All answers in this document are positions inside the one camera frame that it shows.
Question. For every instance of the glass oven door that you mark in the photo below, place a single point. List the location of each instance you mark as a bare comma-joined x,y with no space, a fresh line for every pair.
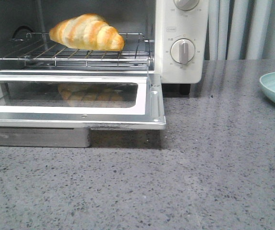
81,100

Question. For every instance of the golden croissant bread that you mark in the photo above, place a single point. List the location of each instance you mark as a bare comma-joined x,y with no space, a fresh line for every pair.
88,32

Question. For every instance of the black right oven foot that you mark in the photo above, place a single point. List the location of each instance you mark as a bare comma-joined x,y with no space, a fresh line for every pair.
184,89

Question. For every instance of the white Toshiba toaster oven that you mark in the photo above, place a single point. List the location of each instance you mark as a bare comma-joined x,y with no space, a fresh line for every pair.
159,20

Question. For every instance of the upper beige oven knob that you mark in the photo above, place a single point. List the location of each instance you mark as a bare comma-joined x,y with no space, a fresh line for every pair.
186,5

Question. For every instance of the lower beige timer knob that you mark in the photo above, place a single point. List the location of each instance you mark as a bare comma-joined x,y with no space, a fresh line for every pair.
182,51

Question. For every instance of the pale grey curtain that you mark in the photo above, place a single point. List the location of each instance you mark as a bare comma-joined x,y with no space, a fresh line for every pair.
240,29

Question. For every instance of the silver oven door handle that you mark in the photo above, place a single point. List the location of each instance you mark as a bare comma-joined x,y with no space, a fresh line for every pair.
45,137

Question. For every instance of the metal wire oven rack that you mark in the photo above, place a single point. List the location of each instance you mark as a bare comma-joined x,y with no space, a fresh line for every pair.
38,51

